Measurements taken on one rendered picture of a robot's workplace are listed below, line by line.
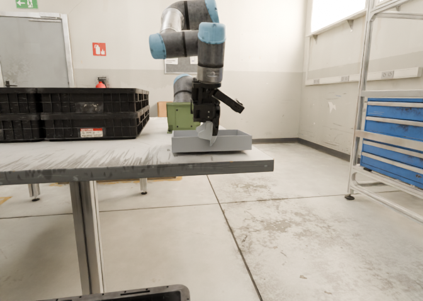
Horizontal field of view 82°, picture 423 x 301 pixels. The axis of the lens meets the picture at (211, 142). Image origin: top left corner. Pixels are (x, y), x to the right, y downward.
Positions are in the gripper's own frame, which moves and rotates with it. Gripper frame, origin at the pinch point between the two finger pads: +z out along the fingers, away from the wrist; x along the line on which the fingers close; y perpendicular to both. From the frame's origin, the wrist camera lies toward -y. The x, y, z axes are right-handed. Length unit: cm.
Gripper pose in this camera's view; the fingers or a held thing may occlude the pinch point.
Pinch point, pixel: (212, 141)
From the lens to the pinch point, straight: 81.5
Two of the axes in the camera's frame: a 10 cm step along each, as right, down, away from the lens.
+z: -0.6, 8.9, 4.5
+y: -9.8, 0.4, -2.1
